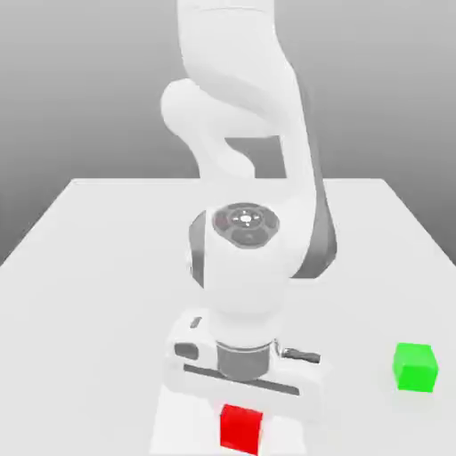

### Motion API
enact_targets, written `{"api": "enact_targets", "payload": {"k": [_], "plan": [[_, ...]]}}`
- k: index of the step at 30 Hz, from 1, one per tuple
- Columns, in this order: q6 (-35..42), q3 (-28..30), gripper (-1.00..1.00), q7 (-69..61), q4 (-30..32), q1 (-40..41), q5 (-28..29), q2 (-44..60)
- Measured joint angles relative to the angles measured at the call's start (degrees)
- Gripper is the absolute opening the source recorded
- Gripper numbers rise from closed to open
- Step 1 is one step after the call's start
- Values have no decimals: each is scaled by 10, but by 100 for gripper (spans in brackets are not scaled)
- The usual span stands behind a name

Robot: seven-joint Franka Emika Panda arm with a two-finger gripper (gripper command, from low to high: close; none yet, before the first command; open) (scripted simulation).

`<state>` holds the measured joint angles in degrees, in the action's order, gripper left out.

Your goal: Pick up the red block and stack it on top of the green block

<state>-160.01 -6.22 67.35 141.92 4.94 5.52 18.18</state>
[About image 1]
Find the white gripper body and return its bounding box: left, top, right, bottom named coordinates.
left=162, top=357, right=330, bottom=423

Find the small green cube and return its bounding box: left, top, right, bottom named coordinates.
left=392, top=342, right=440, bottom=394

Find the small red cube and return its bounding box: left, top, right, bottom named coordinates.
left=219, top=403, right=265, bottom=456

